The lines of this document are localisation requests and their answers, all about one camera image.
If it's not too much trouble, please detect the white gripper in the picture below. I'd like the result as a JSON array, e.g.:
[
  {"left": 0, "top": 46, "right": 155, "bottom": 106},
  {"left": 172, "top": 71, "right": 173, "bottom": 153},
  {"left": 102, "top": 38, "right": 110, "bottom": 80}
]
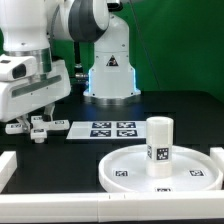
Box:
[{"left": 0, "top": 60, "right": 71, "bottom": 133}]

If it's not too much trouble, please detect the white cross-shaped table base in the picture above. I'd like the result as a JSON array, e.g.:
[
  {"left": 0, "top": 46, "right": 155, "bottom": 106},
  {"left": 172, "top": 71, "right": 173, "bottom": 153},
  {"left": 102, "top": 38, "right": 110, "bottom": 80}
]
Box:
[{"left": 5, "top": 116, "right": 70, "bottom": 143}]

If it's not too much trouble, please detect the white round table top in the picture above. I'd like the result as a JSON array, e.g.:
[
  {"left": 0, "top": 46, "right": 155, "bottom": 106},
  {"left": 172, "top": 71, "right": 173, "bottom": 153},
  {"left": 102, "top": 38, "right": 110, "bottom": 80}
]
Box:
[{"left": 98, "top": 144, "right": 223, "bottom": 193}]

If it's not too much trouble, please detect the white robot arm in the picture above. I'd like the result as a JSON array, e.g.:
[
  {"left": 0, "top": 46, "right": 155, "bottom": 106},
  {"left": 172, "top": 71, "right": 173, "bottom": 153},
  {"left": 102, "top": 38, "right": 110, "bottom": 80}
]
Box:
[{"left": 0, "top": 0, "right": 140, "bottom": 135}]

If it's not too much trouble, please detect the white left fence block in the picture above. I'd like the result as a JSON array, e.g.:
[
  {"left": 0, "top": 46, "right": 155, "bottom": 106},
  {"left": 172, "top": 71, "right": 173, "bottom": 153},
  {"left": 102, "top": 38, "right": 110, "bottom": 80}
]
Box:
[{"left": 0, "top": 151, "right": 17, "bottom": 193}]

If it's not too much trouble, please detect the white marker sheet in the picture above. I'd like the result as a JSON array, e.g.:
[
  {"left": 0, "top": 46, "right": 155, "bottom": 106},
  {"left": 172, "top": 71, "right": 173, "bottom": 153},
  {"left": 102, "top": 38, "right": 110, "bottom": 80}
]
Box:
[{"left": 67, "top": 121, "right": 146, "bottom": 140}]

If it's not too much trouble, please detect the white front fence bar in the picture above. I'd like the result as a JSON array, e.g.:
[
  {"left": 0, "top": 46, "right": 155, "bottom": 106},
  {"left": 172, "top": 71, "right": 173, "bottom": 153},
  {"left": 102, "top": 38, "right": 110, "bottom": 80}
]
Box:
[{"left": 0, "top": 190, "right": 224, "bottom": 223}]

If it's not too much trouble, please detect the black camera stand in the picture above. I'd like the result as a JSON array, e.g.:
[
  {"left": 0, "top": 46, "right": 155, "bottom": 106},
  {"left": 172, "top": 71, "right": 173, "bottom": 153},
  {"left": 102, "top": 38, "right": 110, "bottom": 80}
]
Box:
[{"left": 74, "top": 42, "right": 89, "bottom": 90}]

